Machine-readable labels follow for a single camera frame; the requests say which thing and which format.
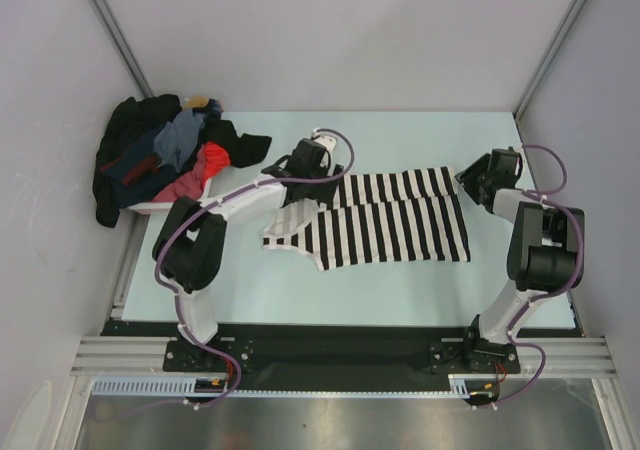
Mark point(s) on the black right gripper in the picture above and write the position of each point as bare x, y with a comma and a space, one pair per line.
468, 175

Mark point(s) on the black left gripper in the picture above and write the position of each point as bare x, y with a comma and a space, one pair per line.
322, 192

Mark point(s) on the black white striped tank top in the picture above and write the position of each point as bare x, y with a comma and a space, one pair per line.
413, 215

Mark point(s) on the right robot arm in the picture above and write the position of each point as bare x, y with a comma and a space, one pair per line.
545, 257

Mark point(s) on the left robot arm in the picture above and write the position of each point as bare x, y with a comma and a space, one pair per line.
189, 249

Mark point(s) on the red garment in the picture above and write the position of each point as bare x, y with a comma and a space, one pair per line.
216, 160

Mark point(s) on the pink plastic basket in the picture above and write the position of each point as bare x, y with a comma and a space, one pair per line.
149, 208

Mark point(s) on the pink garment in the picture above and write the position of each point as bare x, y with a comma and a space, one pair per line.
191, 184

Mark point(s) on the tan garment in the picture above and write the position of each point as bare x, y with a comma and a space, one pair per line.
196, 102

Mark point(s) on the grey blue garment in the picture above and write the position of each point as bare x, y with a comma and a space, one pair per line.
177, 140

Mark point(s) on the navy maroon garment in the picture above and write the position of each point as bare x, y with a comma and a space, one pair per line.
138, 174

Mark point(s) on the black garment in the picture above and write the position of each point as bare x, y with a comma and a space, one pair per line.
131, 119

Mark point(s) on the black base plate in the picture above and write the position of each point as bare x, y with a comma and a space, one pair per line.
343, 352

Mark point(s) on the aluminium frame rail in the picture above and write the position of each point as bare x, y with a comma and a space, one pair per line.
135, 356

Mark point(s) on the white slotted cable duct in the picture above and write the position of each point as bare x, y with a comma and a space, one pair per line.
203, 387

